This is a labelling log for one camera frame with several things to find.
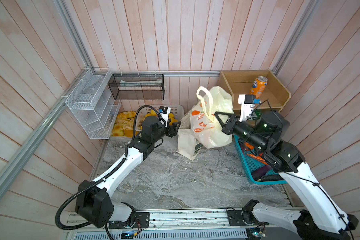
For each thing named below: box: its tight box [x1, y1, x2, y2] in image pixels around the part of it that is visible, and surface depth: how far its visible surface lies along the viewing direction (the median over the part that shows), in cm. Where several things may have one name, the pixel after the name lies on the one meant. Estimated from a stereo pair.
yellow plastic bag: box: [190, 86, 234, 149], surface depth 56 cm
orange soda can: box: [249, 75, 268, 99], surface depth 81 cm
